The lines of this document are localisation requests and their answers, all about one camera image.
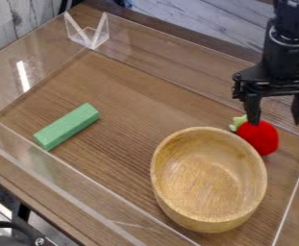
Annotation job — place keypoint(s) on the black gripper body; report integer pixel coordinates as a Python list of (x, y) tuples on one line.
[(255, 80)]

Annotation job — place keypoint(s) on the red plush strawberry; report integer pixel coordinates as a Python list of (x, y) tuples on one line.
[(262, 136)]

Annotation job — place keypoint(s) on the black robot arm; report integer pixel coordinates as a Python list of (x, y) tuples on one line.
[(274, 77)]

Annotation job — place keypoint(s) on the wooden bowl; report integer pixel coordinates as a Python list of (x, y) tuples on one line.
[(208, 179)]

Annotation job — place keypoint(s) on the green rectangular block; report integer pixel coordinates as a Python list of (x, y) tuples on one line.
[(65, 126)]

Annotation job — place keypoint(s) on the clear acrylic corner bracket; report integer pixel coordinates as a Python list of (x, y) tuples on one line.
[(88, 37)]

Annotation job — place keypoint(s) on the clear acrylic tray wall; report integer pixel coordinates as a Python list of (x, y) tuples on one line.
[(95, 216)]

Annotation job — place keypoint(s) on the black table leg bracket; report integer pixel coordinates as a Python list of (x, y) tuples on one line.
[(23, 229)]

